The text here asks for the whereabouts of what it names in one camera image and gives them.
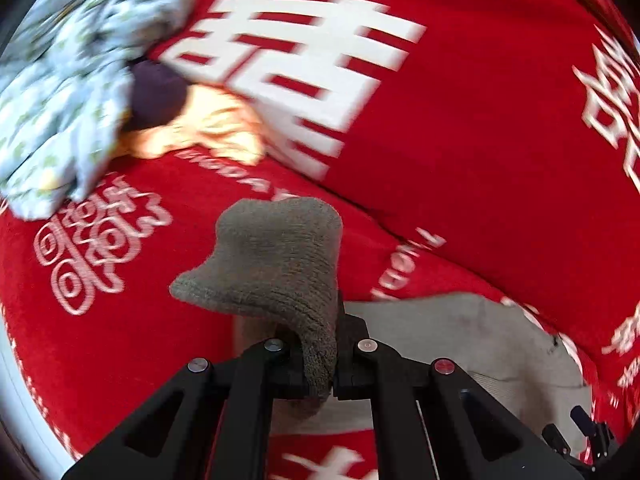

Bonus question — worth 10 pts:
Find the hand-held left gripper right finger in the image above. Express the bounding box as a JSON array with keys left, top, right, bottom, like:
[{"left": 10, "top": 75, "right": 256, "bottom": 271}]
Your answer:
[{"left": 333, "top": 309, "right": 586, "bottom": 480}]

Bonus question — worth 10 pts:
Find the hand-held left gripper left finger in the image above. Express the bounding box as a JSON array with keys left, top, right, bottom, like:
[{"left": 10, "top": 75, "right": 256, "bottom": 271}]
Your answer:
[{"left": 62, "top": 338, "right": 307, "bottom": 480}]

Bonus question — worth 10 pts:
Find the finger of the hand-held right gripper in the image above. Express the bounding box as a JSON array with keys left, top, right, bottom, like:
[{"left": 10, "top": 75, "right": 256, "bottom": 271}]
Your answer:
[
  {"left": 542, "top": 422, "right": 573, "bottom": 458},
  {"left": 570, "top": 406, "right": 616, "bottom": 463}
]

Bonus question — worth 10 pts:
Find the grey knitted garment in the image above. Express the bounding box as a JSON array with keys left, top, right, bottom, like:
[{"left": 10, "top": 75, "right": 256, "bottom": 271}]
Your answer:
[{"left": 170, "top": 197, "right": 593, "bottom": 461}]

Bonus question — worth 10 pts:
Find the red printed sofa cover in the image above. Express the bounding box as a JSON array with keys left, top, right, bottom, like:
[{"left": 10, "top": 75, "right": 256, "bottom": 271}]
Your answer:
[{"left": 0, "top": 0, "right": 640, "bottom": 480}]

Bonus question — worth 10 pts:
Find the orange cloth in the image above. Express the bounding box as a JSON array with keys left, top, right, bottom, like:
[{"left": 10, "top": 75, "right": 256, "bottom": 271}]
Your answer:
[{"left": 117, "top": 85, "right": 268, "bottom": 166}]

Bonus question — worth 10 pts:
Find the dark purple cloth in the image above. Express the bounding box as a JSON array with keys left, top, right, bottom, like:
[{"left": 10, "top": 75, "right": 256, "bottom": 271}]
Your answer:
[{"left": 127, "top": 60, "right": 193, "bottom": 133}]

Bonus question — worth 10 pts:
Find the light blue floral garment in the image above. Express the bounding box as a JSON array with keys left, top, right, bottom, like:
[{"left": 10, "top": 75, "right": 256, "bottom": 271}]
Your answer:
[{"left": 0, "top": 0, "right": 198, "bottom": 221}]

